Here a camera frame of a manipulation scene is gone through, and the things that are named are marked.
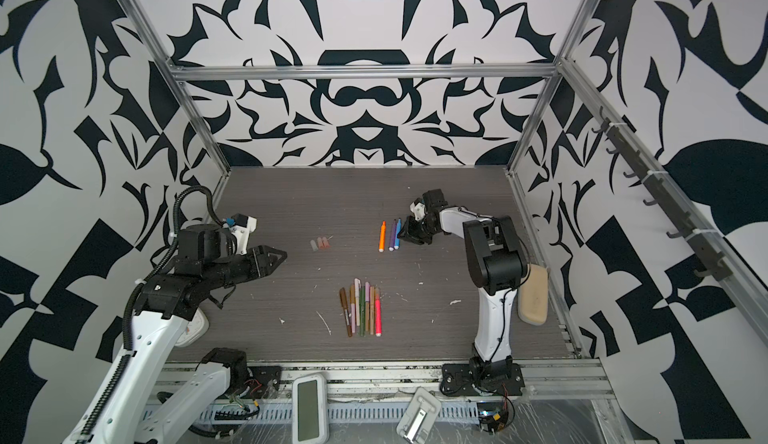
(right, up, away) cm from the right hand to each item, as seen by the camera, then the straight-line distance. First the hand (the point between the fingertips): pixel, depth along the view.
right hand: (402, 232), depth 99 cm
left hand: (-30, -1, -28) cm, 41 cm away
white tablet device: (-23, -36, -32) cm, 53 cm away
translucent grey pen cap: (-29, -4, -1) cm, 29 cm away
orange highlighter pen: (-7, -1, 0) cm, 7 cm away
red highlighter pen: (-8, -21, -15) cm, 26 cm away
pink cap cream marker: (-14, -14, -10) cm, 22 cm away
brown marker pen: (-18, -17, -12) cm, 28 cm away
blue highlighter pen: (-2, -2, 0) cm, 3 cm away
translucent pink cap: (-25, -3, -1) cm, 25 cm away
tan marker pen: (-9, -20, -14) cm, 26 cm away
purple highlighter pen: (-3, -1, +1) cm, 4 cm away
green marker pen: (-12, -20, -15) cm, 28 cm away
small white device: (+2, -39, -32) cm, 51 cm away
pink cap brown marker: (-11, -19, -13) cm, 26 cm away
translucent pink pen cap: (-27, -3, -1) cm, 27 cm away
